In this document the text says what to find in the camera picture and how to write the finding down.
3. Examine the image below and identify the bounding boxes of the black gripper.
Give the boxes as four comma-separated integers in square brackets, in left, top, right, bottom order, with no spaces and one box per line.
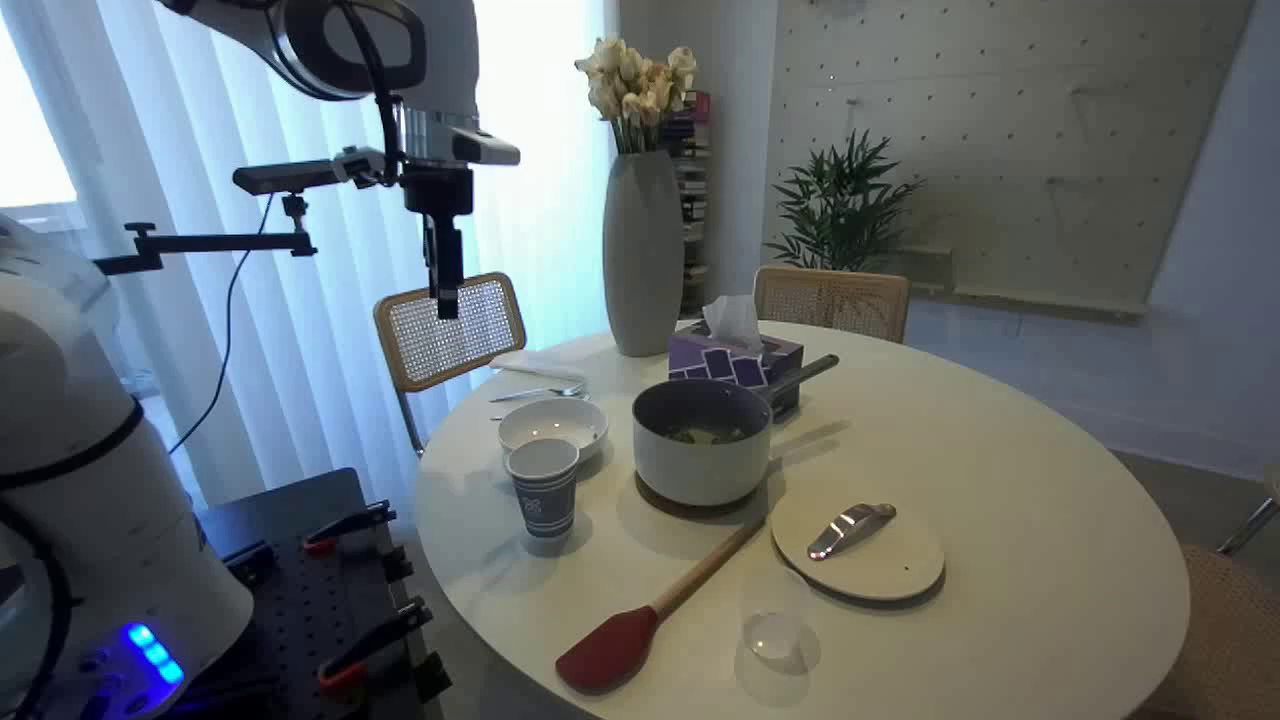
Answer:
[396,156,481,324]

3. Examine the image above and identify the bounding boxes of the tissue sheet protruding from box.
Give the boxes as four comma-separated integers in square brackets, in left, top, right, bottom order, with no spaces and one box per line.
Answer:
[694,294,768,362]

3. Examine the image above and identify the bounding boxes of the purple patterned tissue box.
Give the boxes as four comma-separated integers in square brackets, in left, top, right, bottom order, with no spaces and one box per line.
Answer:
[665,324,809,419]

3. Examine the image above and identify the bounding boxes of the wicker back chair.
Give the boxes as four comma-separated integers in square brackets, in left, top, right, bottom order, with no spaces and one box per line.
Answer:
[371,267,531,453]
[750,259,917,347]

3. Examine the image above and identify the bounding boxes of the silver metal fork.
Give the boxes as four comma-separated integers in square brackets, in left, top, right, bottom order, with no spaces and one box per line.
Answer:
[483,383,587,409]

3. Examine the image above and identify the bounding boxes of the white ceramic bowl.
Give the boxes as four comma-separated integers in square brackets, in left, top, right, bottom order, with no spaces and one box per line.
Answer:
[495,396,610,474]

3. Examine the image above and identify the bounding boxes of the tall ribbed grey vase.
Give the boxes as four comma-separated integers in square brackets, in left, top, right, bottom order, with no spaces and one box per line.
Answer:
[601,145,689,362]

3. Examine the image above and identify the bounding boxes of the blue striped paper cup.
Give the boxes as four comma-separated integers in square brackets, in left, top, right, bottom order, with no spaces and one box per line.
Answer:
[502,438,587,560]

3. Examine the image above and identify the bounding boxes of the narrow dark bookshelf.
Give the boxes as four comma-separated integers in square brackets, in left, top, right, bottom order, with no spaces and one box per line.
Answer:
[674,92,718,319]

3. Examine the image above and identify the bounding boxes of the cream flower bouquet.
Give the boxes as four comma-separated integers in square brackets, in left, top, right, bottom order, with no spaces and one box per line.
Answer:
[573,36,704,156]

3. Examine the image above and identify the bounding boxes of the dark round trivet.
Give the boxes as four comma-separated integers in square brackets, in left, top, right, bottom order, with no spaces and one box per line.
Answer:
[634,474,782,523]

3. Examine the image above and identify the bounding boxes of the black perforated workbench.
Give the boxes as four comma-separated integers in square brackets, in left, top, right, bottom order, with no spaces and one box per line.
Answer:
[182,463,451,720]

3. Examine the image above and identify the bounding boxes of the green potted plant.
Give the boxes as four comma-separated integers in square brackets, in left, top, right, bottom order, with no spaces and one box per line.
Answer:
[768,127,922,277]

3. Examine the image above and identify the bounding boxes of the silver metal knife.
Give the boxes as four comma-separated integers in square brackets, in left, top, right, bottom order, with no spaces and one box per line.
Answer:
[804,499,900,563]

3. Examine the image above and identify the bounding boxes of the clear drinking glass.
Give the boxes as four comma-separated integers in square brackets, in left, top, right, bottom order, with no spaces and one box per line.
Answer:
[736,609,822,707]

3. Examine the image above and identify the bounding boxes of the beige upholstered chair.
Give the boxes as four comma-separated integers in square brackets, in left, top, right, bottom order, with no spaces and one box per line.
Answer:
[1132,536,1280,720]

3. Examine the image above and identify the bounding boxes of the grey wrist camera bar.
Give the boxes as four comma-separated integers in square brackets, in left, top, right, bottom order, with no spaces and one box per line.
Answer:
[233,127,524,202]

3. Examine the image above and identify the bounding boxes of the thin black cable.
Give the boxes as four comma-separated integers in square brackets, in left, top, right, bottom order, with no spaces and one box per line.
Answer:
[165,197,291,462]

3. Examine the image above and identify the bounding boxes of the red handled black clamp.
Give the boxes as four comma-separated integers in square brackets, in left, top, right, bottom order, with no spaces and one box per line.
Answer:
[315,597,439,699]
[299,499,399,560]

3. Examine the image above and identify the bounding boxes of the white pot with handle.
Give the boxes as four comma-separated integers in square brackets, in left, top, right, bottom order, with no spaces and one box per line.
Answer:
[629,352,843,511]

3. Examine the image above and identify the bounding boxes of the red spatula wooden handle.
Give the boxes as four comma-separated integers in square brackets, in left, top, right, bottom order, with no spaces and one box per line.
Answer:
[551,518,768,699]

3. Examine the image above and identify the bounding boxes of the beige pegboard wall panel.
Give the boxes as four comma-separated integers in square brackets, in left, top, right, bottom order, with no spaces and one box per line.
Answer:
[765,0,1257,319]

